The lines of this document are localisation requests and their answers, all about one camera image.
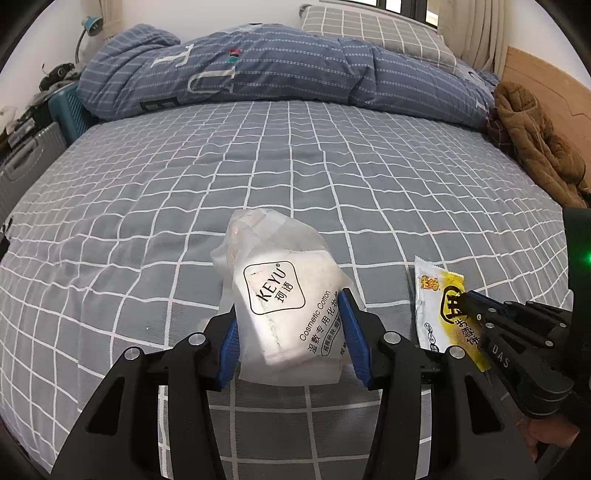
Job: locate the person's right hand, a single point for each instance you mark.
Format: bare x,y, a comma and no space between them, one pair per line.
549,436

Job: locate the blue striped duvet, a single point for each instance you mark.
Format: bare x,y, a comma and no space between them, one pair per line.
277,69

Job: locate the teal suitcase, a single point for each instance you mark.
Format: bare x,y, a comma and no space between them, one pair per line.
69,110

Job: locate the blue desk lamp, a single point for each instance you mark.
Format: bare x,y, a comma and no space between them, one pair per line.
92,23

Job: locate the grey checked bed sheet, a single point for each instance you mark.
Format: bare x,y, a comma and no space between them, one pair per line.
184,207

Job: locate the grey suitcase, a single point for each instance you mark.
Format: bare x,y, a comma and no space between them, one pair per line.
27,161

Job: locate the dark framed window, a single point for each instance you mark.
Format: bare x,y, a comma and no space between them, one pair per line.
415,7

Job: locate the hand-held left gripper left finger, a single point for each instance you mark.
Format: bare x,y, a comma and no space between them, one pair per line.
228,350

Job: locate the beige curtain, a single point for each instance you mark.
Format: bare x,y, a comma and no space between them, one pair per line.
485,32

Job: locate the yellow snack wrapper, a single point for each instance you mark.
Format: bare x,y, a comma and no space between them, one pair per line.
434,300

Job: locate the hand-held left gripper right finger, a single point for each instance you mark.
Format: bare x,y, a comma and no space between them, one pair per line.
353,337

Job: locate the white cotton pad bag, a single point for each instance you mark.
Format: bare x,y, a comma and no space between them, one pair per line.
281,295

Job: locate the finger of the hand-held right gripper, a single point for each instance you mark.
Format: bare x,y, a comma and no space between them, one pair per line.
496,325
475,299

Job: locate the brown coat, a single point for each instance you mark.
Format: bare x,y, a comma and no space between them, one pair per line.
535,138

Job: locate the black gadget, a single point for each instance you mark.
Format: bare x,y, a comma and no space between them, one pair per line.
57,74

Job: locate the grey checked pillow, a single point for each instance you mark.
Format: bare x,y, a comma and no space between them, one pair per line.
369,27

